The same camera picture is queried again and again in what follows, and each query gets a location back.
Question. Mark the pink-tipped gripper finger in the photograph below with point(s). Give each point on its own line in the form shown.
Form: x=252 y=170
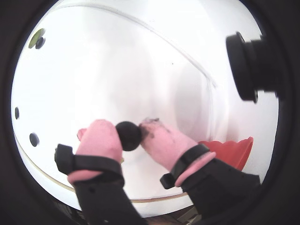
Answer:
x=168 y=145
x=100 y=145

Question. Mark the small blueberry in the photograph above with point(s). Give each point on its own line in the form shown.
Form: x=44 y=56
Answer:
x=41 y=42
x=129 y=136

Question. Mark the red collapsible silicone cup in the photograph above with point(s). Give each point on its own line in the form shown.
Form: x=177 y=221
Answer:
x=229 y=152

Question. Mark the white paper sheet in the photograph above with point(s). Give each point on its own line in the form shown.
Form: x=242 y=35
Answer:
x=93 y=82

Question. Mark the medium blueberry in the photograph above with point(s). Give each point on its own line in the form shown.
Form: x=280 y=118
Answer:
x=17 y=113
x=33 y=139

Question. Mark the narrow green leaf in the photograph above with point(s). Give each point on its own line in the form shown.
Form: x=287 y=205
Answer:
x=34 y=38

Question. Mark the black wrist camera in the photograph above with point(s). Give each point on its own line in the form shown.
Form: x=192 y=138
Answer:
x=253 y=68

